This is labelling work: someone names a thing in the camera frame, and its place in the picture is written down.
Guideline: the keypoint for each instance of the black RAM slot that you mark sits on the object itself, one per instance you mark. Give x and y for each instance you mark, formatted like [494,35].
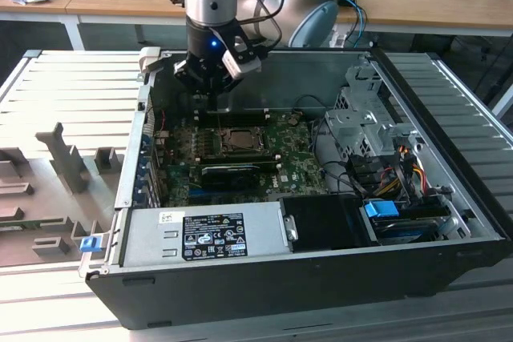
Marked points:
[240,117]
[240,157]

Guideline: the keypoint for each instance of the metal drive cage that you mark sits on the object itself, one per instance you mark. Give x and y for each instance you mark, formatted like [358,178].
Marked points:
[352,125]

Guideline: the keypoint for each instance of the blue plastic latch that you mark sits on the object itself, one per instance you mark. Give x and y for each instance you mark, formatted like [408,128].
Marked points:
[90,244]

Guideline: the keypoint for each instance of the silver CPU plate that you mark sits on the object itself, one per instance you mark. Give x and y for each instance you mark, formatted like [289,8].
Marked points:
[245,139]

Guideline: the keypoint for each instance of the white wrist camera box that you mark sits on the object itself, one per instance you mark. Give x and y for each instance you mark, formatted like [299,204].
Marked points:
[242,65]

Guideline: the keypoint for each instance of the silver coin battery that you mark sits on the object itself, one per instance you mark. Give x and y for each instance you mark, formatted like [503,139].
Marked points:
[294,120]

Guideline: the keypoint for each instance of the green motherboard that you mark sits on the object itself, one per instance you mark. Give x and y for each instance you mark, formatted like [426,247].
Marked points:
[296,166]

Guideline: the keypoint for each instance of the hard disk in blue carrier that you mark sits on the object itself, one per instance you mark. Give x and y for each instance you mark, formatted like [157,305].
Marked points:
[380,210]

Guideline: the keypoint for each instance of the silver power supply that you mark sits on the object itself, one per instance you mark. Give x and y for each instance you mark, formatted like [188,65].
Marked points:
[144,234]

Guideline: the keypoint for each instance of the black graphics card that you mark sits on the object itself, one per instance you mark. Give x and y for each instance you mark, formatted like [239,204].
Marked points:
[228,177]

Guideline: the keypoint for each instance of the black PC case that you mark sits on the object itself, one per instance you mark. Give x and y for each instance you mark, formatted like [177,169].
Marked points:
[280,294]

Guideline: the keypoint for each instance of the beige case latch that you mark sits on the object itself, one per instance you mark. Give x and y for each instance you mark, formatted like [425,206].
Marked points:
[149,59]

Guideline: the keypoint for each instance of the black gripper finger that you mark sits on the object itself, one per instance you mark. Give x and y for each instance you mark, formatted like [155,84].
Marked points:
[224,85]
[192,75]

